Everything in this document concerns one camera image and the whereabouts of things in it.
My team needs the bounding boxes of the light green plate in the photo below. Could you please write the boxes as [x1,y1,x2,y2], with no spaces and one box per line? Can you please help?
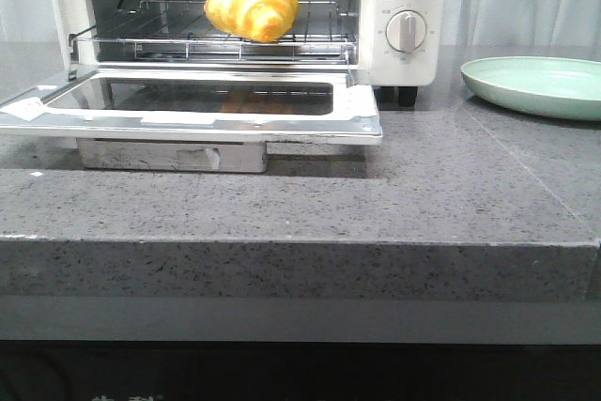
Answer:
[461,55,600,121]

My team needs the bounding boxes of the yellow striped croissant bread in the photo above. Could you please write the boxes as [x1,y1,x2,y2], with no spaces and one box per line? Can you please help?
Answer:
[204,0,299,43]

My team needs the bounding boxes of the metal wire oven rack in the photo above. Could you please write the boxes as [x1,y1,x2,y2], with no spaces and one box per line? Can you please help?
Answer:
[69,0,359,65]

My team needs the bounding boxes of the white oven glass door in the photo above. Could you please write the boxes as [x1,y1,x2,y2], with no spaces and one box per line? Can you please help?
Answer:
[1,63,383,173]

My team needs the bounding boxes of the white Toshiba toaster oven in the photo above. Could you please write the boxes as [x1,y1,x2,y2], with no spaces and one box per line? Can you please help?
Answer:
[44,0,452,106]

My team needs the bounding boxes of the lower beige timer knob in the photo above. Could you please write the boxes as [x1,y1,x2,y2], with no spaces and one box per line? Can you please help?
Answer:
[386,10,427,54]

